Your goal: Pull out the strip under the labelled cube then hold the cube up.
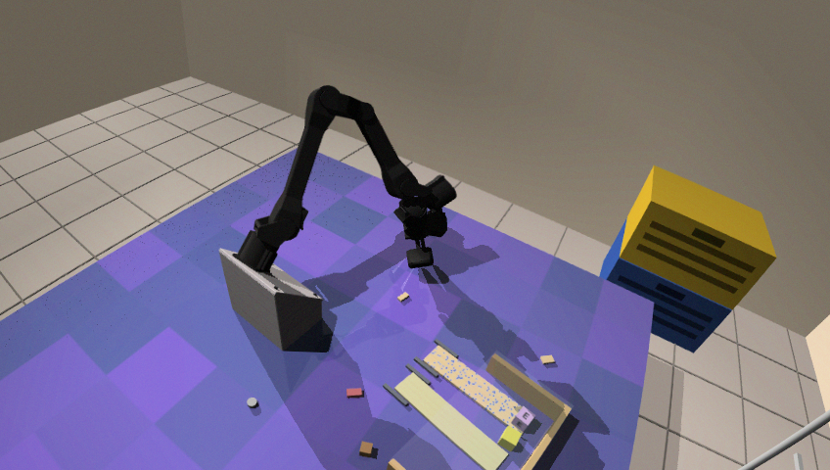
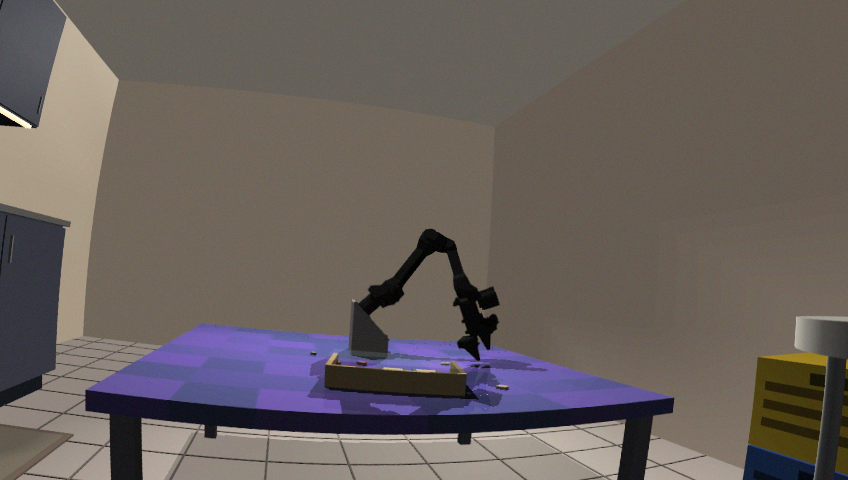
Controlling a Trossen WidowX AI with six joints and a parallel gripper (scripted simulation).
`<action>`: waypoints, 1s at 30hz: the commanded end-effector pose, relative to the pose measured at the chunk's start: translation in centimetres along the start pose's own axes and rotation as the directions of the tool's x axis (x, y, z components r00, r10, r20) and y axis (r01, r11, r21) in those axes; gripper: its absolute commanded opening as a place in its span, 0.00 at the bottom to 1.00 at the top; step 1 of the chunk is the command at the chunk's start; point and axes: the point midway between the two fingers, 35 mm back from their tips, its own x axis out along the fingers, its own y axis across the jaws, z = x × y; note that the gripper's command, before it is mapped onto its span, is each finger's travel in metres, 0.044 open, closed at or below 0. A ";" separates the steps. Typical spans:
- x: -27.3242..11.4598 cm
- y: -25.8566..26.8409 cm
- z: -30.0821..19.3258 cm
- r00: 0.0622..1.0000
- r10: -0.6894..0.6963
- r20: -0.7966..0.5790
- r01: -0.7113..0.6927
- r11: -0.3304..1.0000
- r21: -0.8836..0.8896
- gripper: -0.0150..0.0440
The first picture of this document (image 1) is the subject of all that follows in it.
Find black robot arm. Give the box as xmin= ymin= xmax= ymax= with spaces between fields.
xmin=232 ymin=85 xmax=457 ymax=272

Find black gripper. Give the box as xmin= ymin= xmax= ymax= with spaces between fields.
xmin=403 ymin=220 xmax=434 ymax=268

